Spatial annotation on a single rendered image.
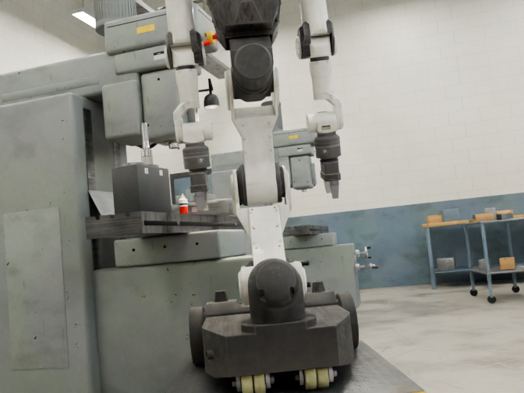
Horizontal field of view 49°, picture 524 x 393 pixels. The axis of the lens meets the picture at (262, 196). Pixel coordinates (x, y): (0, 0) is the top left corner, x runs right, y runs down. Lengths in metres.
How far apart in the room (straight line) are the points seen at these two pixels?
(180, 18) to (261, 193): 0.63
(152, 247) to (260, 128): 0.85
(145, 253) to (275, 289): 1.11
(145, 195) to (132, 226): 0.18
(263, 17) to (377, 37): 7.61
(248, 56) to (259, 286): 0.67
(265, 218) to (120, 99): 1.09
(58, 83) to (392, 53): 6.99
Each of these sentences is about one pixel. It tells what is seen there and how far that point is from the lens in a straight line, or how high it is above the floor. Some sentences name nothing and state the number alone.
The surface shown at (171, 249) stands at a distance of 2.48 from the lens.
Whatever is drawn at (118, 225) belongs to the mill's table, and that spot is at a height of 0.92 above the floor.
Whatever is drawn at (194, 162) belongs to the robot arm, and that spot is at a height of 1.09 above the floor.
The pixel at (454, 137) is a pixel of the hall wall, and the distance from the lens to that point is 9.00.
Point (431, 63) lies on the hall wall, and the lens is 9.24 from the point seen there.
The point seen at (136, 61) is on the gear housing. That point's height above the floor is 1.68.
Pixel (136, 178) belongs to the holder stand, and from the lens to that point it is 2.22.
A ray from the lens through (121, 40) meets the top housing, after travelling 2.78.
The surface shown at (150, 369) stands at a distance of 2.60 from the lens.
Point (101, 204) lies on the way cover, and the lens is 2.72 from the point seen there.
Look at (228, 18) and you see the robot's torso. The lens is 1.85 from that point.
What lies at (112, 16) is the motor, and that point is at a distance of 2.90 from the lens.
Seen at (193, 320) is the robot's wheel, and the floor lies 0.56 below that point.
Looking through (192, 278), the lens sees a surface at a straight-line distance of 2.46.
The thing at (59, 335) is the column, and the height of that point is 0.49.
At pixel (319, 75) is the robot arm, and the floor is 1.34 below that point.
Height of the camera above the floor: 0.80
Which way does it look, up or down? 5 degrees up
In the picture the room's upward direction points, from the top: 5 degrees counter-clockwise
